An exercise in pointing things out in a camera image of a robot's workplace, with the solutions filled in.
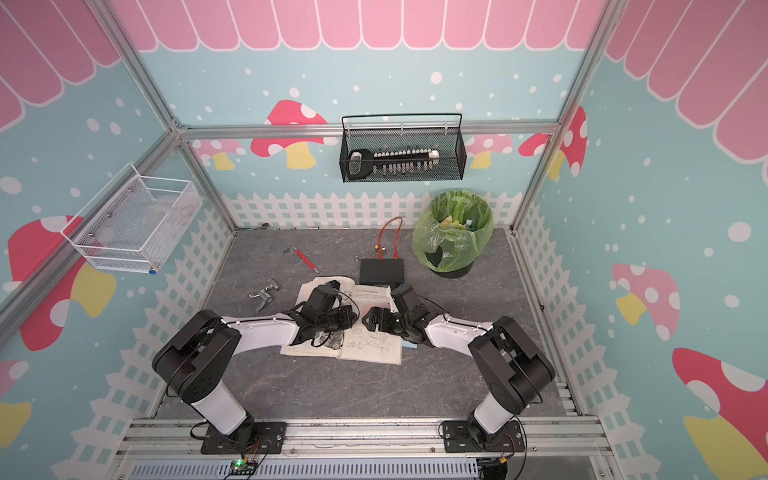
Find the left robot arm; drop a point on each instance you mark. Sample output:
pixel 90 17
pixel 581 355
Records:
pixel 193 362

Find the small metal clamp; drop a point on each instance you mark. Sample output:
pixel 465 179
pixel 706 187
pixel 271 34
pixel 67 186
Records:
pixel 264 296

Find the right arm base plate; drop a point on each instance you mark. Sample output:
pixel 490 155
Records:
pixel 468 437

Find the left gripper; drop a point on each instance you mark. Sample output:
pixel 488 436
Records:
pixel 346 311

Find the black flat box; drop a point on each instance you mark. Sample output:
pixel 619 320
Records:
pixel 382 272

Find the red handled tool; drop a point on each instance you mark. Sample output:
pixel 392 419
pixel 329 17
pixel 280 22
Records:
pixel 303 258

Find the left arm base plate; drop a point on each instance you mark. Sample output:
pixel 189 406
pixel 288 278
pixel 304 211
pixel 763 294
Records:
pixel 250 438

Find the white wire wall basket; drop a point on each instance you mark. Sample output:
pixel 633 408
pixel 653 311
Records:
pixel 134 222

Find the black socket bit holder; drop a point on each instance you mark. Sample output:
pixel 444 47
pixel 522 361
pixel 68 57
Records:
pixel 364 164

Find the black wire wall basket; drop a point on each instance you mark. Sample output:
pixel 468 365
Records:
pixel 402 148

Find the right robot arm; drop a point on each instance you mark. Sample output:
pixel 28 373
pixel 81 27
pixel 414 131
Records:
pixel 513 367

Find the green circuit board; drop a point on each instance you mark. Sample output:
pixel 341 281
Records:
pixel 244 467

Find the sketch drawing book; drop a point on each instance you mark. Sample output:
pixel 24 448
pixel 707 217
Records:
pixel 356 343

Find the green bagged trash bin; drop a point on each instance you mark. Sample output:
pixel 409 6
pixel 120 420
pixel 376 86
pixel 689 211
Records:
pixel 452 233

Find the grey slotted cable duct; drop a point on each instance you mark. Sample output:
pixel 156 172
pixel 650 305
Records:
pixel 360 468

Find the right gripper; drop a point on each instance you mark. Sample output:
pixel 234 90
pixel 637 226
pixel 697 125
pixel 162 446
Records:
pixel 383 324

